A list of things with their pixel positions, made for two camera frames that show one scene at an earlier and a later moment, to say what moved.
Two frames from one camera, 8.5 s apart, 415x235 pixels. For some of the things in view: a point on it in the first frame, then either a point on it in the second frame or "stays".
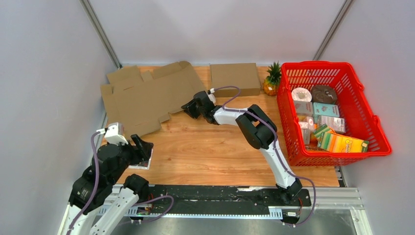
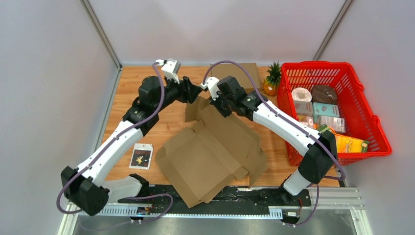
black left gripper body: [129, 155] -> [173, 91]
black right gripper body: [201, 111] -> [224, 106]
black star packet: [145, 164] stays
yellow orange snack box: [333, 142] stays
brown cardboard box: [244, 76] stays
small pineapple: [270, 86] stays
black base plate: [223, 199] stays
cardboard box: [141, 103] -> [215, 151]
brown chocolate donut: [323, 94] stays
